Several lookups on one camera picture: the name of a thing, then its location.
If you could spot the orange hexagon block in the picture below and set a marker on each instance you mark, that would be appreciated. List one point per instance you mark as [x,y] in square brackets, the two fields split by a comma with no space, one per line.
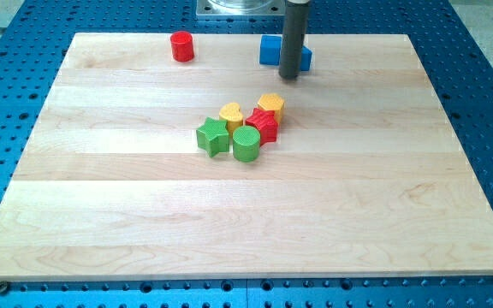
[272,102]

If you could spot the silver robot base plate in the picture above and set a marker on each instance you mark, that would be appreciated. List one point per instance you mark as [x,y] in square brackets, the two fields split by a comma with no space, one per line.
[221,8]

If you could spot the green star block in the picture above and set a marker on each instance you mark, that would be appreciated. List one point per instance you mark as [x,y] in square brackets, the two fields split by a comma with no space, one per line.
[213,136]

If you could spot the red cylinder block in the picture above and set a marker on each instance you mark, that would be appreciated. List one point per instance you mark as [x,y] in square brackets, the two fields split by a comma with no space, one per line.
[182,46]

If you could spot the blue crescent block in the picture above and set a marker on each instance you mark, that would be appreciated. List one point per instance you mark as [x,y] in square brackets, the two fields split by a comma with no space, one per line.
[306,59]

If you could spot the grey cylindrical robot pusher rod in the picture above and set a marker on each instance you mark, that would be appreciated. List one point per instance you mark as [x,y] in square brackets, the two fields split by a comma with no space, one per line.
[293,34]

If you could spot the blue cube block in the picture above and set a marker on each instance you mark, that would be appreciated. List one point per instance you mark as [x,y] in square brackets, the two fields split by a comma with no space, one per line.
[269,50]

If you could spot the yellow heart block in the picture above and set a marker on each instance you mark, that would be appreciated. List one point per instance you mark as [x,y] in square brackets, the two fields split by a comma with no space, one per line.
[233,116]

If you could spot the light wooden board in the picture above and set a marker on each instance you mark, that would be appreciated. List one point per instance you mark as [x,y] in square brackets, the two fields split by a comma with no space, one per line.
[366,178]

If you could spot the red star block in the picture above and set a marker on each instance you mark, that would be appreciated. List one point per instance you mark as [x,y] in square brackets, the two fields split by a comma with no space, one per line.
[264,121]

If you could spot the green cylinder block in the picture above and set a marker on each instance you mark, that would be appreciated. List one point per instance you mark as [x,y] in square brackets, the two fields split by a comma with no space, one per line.
[246,143]

